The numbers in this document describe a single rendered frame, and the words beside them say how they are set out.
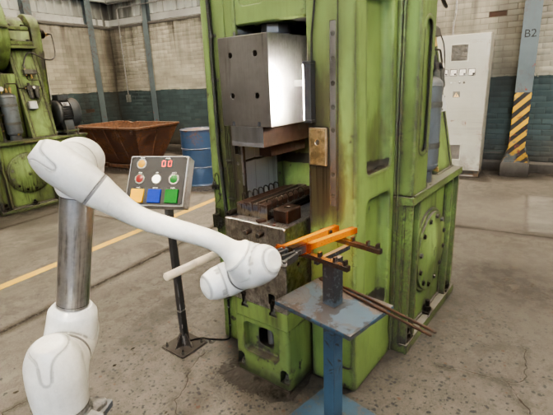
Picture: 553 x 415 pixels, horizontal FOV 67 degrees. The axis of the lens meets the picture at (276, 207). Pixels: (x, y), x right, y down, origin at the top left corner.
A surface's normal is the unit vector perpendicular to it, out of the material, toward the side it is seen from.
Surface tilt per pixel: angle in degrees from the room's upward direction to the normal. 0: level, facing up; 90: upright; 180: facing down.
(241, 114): 90
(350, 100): 90
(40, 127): 79
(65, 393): 88
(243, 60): 90
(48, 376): 75
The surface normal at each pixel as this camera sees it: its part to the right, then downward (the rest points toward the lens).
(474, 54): -0.49, 0.27
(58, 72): 0.87, 0.15
